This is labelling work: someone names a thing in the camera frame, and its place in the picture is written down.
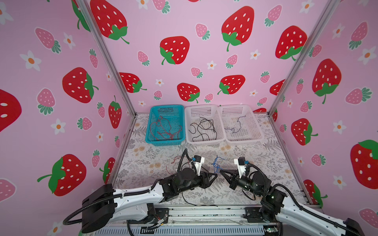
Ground right white plastic basket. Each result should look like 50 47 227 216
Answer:
218 105 264 145

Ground blue cables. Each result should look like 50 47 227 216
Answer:
212 115 247 175

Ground corner aluminium post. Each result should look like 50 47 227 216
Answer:
267 0 340 118
77 1 136 117

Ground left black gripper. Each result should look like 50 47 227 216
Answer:
178 170 218 194

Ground right corner aluminium post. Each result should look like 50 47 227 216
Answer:
267 0 340 118

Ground white plastic basket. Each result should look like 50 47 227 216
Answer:
218 105 264 145
184 105 225 145

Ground middle white plastic basket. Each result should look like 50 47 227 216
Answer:
184 105 225 145

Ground floral table cloth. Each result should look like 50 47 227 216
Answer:
115 114 308 204

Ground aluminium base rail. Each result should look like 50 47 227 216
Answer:
94 205 334 236

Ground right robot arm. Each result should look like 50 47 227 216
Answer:
220 160 364 236

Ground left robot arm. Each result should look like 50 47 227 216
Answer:
63 149 218 234

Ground black cables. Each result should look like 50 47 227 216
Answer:
181 117 219 207

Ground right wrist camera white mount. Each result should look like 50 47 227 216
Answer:
234 157 249 179

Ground left corner aluminium post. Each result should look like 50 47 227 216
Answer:
77 1 136 117

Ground red cables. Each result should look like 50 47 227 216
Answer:
149 114 184 176

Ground teal plastic basket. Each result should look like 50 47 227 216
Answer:
145 105 186 147

